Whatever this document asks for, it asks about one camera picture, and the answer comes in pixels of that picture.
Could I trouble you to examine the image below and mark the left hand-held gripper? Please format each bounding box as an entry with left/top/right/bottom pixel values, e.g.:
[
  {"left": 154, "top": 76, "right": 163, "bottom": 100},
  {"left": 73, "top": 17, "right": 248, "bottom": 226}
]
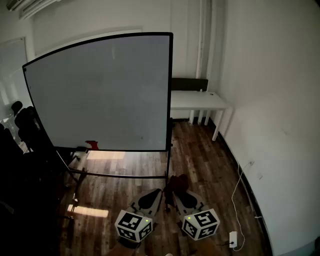
[{"left": 114, "top": 188, "right": 163, "bottom": 243}]

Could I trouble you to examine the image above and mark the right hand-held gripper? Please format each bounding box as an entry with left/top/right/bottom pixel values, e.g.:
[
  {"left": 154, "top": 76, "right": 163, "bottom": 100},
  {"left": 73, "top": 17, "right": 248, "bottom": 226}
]
[{"left": 172, "top": 191, "right": 221, "bottom": 241}]

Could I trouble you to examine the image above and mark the dark red cloth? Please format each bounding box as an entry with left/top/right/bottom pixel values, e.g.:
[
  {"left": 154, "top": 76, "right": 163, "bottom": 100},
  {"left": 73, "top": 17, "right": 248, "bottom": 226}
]
[{"left": 163, "top": 174, "right": 190, "bottom": 213}]

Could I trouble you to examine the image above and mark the large rolling whiteboard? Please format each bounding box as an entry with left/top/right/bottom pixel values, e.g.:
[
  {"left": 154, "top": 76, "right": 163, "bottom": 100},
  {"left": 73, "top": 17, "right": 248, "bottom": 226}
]
[{"left": 21, "top": 31, "right": 174, "bottom": 221}]

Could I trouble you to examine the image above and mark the white power adapter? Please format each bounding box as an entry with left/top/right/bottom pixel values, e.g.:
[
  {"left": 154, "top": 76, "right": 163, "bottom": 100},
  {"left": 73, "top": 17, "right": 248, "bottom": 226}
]
[{"left": 228, "top": 231, "right": 238, "bottom": 248}]

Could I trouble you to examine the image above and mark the black wristband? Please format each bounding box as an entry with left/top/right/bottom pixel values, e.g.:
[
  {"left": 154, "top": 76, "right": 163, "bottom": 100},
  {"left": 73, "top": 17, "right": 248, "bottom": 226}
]
[{"left": 117, "top": 236, "right": 141, "bottom": 249}]

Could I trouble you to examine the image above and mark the small red board eraser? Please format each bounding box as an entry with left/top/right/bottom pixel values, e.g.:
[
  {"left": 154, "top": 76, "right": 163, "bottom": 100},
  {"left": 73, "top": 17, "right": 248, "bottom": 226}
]
[{"left": 84, "top": 140, "right": 100, "bottom": 151}]

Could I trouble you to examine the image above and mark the white desk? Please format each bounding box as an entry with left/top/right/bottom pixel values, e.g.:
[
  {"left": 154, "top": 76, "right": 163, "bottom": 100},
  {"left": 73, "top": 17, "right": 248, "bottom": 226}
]
[{"left": 170, "top": 90, "right": 230, "bottom": 142}]

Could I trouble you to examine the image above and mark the dark desk partition panel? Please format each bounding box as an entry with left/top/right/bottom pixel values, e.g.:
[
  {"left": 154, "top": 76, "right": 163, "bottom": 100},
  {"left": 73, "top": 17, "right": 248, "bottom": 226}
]
[{"left": 171, "top": 77, "right": 209, "bottom": 92}]

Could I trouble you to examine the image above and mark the white air conditioner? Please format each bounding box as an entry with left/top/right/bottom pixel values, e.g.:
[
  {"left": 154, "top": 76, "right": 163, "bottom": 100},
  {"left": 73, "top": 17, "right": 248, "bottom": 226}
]
[{"left": 6, "top": 0, "right": 58, "bottom": 20}]

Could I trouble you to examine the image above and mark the long white cable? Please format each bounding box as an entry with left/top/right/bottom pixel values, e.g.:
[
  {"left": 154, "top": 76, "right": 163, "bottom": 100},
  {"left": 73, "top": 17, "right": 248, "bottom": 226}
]
[{"left": 231, "top": 161, "right": 255, "bottom": 252}]

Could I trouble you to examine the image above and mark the white wall pipe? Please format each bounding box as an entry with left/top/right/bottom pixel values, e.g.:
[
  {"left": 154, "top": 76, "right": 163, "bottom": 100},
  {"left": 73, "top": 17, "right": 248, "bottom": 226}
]
[
  {"left": 195, "top": 0, "right": 208, "bottom": 80},
  {"left": 206, "top": 0, "right": 217, "bottom": 78}
]

